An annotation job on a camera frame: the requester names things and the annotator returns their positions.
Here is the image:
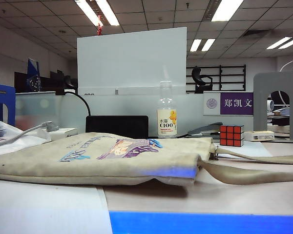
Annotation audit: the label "grey stapler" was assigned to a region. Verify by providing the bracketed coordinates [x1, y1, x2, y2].
[187, 121, 223, 139]

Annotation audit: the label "black office chair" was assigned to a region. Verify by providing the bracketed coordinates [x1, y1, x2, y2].
[191, 66, 213, 94]

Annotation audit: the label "clear C100 drink bottle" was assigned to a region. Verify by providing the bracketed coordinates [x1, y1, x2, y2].
[157, 80, 178, 139]

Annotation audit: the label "red hanging ornament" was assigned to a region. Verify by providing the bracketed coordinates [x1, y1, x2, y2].
[96, 15, 104, 36]

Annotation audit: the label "grey metal bookend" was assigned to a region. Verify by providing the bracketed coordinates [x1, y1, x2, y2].
[253, 70, 293, 141]

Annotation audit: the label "white arched cable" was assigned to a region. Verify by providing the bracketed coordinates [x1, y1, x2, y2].
[279, 57, 293, 73]

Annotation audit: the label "white power adapter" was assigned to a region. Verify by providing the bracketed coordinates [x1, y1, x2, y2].
[48, 128, 78, 141]

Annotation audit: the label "black curved cable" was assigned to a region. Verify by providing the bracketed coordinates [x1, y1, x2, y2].
[63, 91, 91, 117]

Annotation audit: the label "black wall shelf rack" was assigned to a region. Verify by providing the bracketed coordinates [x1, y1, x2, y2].
[186, 64, 247, 93]

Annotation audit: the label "frosted glass desk partition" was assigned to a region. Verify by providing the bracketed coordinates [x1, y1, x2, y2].
[14, 91, 254, 137]

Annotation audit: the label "beige printed canvas tote bag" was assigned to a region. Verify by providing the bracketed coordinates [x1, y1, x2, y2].
[0, 131, 293, 187]

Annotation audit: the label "small white flat box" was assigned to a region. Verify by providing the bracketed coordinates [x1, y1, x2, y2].
[244, 130, 275, 142]

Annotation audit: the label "fluorescent ceiling light panel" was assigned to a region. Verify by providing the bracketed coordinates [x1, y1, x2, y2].
[189, 39, 202, 52]
[211, 0, 245, 22]
[95, 0, 120, 26]
[74, 0, 105, 27]
[278, 36, 293, 49]
[201, 38, 216, 52]
[266, 36, 293, 50]

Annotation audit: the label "Rubik's cube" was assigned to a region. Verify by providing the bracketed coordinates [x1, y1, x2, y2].
[219, 124, 245, 147]

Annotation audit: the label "white cable with plug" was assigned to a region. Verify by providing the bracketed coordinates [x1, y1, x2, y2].
[0, 121, 60, 148]

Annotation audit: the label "blue flag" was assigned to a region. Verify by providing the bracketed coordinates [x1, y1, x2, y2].
[26, 58, 42, 93]

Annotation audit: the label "large white paper sheet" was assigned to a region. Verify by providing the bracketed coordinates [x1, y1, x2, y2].
[0, 179, 113, 234]

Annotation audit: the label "black rectangular box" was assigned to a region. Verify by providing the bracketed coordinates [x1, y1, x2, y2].
[85, 115, 149, 139]

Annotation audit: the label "purple and white nameplate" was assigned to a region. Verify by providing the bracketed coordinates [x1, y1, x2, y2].
[203, 91, 254, 117]

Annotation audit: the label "blue metal bookend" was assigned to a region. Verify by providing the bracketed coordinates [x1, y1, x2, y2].
[0, 82, 16, 127]

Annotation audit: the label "blue table edge strip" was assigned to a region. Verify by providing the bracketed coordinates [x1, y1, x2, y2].
[108, 211, 293, 234]

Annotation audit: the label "clear plastic bag with papers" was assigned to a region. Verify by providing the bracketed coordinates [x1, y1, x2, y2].
[0, 118, 52, 158]

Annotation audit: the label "dark office cabinets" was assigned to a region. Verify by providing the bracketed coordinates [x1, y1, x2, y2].
[14, 70, 78, 96]

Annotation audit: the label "white board panel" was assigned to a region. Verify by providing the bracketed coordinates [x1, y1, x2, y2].
[77, 26, 188, 96]

